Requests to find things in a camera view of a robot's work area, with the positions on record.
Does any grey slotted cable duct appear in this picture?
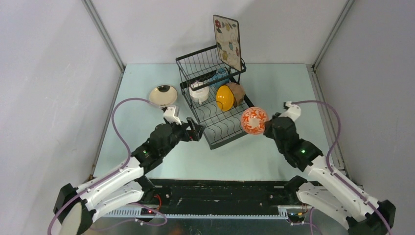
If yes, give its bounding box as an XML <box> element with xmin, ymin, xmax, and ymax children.
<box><xmin>103</xmin><ymin>207</ymin><xmax>288</xmax><ymax>219</ymax></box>

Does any tan bowl with dark rim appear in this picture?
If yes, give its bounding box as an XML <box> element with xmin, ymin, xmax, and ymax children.
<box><xmin>226</xmin><ymin>82</ymin><xmax>245</xmax><ymax>107</ymax></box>

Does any black wire dish rack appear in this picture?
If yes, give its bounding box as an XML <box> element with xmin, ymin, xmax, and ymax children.
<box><xmin>176</xmin><ymin>45</ymin><xmax>253</xmax><ymax>150</ymax></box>

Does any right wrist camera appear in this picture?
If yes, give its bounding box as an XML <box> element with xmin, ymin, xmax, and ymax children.
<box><xmin>280</xmin><ymin>101</ymin><xmax>301</xmax><ymax>121</ymax></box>

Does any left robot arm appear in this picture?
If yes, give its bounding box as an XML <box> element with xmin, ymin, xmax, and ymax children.
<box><xmin>50</xmin><ymin>117</ymin><xmax>205</xmax><ymax>235</ymax></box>

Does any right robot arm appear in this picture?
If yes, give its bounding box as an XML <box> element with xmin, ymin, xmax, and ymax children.
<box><xmin>264</xmin><ymin>116</ymin><xmax>396</xmax><ymax>235</ymax></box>

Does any yellow plastic bowl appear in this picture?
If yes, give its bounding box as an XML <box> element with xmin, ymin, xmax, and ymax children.
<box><xmin>216</xmin><ymin>85</ymin><xmax>234</xmax><ymax>112</ymax></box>

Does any orange white patterned bowl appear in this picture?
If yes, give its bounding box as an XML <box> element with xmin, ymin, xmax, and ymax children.
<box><xmin>240</xmin><ymin>107</ymin><xmax>269</xmax><ymax>135</ymax></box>

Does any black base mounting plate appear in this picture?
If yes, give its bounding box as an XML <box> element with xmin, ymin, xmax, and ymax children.
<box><xmin>138</xmin><ymin>179</ymin><xmax>303</xmax><ymax>215</ymax></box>

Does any white two-handled soup cup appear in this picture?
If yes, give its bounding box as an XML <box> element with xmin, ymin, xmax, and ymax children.
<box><xmin>189</xmin><ymin>81</ymin><xmax>209</xmax><ymax>105</ymax></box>

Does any blue floral mug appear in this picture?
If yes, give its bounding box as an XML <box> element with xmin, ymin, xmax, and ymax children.
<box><xmin>210</xmin><ymin>68</ymin><xmax>230</xmax><ymax>89</ymax></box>

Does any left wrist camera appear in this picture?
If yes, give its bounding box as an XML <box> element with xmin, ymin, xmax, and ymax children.
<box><xmin>162</xmin><ymin>105</ymin><xmax>182</xmax><ymax>125</ymax></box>

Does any round cream plate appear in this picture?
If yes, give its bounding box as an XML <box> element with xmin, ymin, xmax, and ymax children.
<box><xmin>149</xmin><ymin>85</ymin><xmax>178</xmax><ymax>106</ymax></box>

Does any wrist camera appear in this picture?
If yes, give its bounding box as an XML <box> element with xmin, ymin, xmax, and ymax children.
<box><xmin>280</xmin><ymin>101</ymin><xmax>301</xmax><ymax>121</ymax></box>
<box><xmin>162</xmin><ymin>105</ymin><xmax>182</xmax><ymax>125</ymax></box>

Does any square floral ceramic plate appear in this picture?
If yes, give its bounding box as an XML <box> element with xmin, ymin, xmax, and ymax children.
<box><xmin>213</xmin><ymin>15</ymin><xmax>242</xmax><ymax>71</ymax></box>

